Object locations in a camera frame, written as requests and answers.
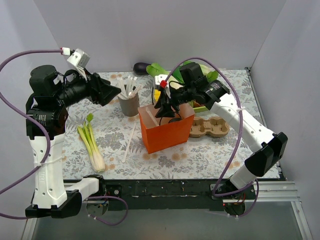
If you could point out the green celery stalk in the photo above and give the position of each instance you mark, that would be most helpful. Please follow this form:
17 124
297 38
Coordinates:
86 134

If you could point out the leafy green herb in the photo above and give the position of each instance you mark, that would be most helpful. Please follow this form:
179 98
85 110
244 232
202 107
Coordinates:
212 76

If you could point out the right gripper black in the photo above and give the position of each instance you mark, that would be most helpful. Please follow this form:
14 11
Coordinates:
167 98

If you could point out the dark purple eggplant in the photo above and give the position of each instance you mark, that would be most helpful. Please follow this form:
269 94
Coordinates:
140 68

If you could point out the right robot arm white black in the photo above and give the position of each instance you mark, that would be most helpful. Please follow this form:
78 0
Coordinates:
266 146

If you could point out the yellow cabbage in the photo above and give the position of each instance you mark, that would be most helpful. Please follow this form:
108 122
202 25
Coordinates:
156 94

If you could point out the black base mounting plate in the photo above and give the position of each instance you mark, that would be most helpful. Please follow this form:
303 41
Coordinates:
162 194

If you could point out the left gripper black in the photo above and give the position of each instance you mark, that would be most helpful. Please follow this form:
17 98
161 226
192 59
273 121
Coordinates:
95 88

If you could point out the black plastic cup lid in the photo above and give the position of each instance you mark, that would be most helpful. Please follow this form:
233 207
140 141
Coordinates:
175 119

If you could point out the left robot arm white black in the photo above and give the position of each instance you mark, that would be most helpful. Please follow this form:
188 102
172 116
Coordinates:
46 127

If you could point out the grey straw holder cup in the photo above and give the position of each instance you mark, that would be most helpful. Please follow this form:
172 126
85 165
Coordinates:
129 107

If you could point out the cardboard cup carrier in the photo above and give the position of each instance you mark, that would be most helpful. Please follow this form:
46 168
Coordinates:
214 126

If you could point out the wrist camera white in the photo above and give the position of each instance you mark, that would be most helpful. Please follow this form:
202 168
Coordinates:
79 59
159 85

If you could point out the aluminium frame rail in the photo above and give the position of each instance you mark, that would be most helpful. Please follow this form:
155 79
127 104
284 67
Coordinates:
265 191

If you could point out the floral tablecloth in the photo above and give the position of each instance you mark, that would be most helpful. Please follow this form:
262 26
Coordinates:
198 158

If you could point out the white straw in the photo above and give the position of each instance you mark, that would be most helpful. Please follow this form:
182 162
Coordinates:
128 143
151 116

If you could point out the orange paper bag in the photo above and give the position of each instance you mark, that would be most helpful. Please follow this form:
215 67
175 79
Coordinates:
165 135

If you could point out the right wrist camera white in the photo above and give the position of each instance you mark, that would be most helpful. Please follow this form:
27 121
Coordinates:
159 85

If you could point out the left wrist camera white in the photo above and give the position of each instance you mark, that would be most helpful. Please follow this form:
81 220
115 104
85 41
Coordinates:
79 59

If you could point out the bok choy dark green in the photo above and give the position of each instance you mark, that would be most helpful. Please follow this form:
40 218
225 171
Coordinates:
177 75

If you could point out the napa cabbage long green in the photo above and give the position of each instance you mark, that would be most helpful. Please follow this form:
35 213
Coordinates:
156 69

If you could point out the green plastic basket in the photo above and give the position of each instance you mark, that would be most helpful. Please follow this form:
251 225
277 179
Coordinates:
198 108

